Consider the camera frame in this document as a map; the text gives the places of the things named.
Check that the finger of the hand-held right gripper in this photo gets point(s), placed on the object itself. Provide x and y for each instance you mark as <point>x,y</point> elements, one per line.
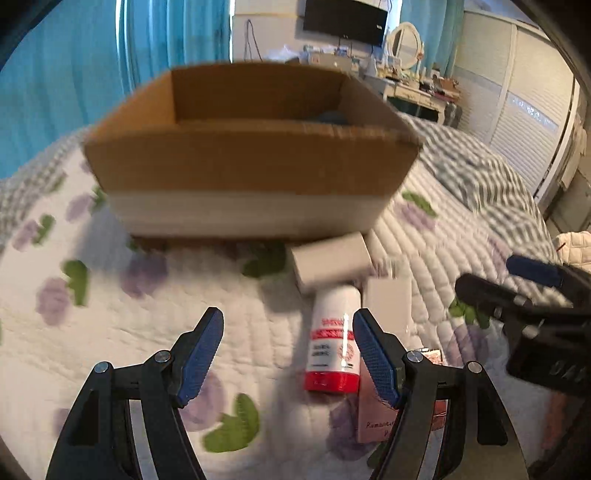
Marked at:
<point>494,295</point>
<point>535,270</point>

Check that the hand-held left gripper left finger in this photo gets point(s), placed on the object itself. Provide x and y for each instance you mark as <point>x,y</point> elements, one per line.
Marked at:
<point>198,360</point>

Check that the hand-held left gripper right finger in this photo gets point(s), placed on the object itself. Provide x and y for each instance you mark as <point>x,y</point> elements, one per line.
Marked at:
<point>376,357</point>

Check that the white bottle with red cap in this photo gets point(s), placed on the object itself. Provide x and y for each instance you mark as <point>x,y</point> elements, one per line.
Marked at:
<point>334,341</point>

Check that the pink box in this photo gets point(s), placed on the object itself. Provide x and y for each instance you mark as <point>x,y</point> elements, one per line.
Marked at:
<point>383,415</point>

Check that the white box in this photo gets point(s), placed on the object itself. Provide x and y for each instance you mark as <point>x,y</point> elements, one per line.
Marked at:
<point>388,300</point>

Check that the small grey box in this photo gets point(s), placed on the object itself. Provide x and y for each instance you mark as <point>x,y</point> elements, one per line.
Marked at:
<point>330,261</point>

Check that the cardboard box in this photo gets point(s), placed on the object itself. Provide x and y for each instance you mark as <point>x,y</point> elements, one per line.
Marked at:
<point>240,152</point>

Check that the small red patterned box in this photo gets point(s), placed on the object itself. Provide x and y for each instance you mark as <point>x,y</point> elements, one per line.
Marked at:
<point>427,354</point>

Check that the floral quilted bedspread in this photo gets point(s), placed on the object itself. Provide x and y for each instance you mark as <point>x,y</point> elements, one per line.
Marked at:
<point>184,300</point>

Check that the grey checkered blanket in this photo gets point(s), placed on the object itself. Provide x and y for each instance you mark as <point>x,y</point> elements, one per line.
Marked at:
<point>480,180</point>

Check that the white wardrobe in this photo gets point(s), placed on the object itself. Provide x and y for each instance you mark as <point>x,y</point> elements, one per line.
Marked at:
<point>517,92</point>

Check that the white dressing table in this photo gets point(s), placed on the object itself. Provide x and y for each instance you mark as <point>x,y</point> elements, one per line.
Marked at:
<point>415,90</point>

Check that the dark blue item in box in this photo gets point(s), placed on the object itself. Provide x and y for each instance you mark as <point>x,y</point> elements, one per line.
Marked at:
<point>332,117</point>

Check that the white oval mirror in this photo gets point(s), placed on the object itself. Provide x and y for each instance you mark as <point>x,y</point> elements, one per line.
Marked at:
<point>405,39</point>

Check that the blue curtain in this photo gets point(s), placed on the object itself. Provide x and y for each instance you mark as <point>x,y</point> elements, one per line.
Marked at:
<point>115,60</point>

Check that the black wall television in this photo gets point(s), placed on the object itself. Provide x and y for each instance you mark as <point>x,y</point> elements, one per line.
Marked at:
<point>344,21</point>

